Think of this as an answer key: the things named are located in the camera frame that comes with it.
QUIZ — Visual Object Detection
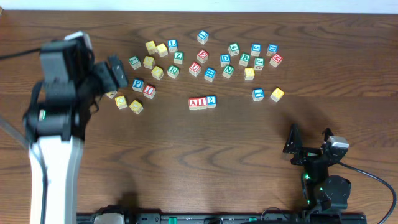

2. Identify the blue l block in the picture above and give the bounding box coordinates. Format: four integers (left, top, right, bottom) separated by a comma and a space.
167, 39, 178, 52
197, 30, 209, 45

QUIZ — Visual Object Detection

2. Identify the blue 2 block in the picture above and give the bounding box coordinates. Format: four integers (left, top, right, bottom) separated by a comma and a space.
206, 95, 217, 108

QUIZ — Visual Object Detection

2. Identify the yellow O block upper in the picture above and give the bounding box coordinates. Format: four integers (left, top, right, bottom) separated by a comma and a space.
151, 66, 164, 80

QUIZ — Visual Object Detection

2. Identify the green 4 block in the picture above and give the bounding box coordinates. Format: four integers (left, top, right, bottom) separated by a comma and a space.
228, 42, 240, 56

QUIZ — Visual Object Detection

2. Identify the blue d block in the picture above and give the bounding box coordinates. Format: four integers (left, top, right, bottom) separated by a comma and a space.
266, 44, 278, 57
220, 54, 231, 67

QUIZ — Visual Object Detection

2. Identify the red A block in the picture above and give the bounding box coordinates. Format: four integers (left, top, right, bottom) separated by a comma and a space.
188, 98, 198, 110

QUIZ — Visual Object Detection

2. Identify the blue T block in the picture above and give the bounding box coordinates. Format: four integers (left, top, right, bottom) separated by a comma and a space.
252, 88, 264, 101

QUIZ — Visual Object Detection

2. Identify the blue D block right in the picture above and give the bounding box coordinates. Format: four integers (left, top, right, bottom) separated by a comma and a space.
266, 44, 278, 57

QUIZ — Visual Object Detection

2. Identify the green R block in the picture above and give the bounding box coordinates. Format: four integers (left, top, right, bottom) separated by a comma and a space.
167, 65, 180, 79

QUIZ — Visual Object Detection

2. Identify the green N block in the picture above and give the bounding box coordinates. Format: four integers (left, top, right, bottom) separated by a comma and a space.
222, 65, 234, 78

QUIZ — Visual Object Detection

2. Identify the blue P block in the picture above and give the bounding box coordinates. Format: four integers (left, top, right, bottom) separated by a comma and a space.
132, 79, 144, 92

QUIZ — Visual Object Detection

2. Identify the yellow M block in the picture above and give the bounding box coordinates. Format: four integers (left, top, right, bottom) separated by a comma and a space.
145, 40, 157, 55

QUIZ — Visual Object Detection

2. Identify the red U block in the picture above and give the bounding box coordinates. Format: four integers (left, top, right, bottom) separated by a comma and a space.
188, 62, 201, 77

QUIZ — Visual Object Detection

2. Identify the blue H block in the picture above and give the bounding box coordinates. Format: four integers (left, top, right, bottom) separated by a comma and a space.
204, 67, 216, 82

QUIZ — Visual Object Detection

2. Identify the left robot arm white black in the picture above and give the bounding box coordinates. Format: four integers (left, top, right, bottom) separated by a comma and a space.
23, 31, 128, 223

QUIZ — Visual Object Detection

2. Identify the yellow O block lower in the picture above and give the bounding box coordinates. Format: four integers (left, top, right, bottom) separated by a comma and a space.
129, 100, 144, 114

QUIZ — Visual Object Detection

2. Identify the yellow S block ladybug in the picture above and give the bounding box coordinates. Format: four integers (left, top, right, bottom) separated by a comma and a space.
156, 43, 168, 57

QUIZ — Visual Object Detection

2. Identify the yellow block far right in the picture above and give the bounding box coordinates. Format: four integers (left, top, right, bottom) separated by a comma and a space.
270, 87, 285, 103

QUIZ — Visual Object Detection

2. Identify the blue L block left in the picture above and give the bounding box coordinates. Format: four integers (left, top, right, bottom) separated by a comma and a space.
167, 39, 178, 52

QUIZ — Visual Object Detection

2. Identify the green B block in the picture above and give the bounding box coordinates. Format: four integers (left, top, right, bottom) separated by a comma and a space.
239, 52, 251, 67

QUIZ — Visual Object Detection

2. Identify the green 7 block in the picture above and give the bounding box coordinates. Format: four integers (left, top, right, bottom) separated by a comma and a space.
129, 55, 142, 70

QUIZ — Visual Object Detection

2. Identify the yellow S block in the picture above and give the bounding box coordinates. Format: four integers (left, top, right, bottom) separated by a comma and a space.
143, 56, 155, 70

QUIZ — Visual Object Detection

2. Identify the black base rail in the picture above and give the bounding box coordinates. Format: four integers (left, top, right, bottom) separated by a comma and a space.
76, 205, 367, 224

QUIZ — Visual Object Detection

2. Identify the red E block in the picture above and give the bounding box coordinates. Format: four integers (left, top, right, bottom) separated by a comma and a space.
197, 49, 209, 63

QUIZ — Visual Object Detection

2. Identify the blue D block middle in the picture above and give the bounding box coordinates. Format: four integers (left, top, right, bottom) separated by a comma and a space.
220, 54, 231, 67

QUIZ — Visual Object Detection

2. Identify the red i block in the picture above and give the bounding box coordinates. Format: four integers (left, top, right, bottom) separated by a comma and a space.
197, 97, 208, 110
143, 85, 156, 99

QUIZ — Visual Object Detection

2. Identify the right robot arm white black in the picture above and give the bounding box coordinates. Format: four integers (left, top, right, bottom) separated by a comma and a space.
283, 124, 351, 213

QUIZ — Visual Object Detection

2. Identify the yellow K block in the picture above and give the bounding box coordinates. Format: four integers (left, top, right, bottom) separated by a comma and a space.
105, 91, 118, 99

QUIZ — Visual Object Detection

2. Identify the yellow C block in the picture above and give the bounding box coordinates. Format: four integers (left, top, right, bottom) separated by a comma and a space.
115, 96, 127, 110

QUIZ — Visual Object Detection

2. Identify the blue L block top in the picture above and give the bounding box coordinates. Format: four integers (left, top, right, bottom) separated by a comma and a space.
197, 30, 209, 45

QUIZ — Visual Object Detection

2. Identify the yellow o block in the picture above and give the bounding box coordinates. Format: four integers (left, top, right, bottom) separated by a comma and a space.
129, 100, 144, 114
151, 66, 164, 80

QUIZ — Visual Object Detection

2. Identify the green Z block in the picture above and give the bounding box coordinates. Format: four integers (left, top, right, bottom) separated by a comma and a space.
174, 51, 184, 65

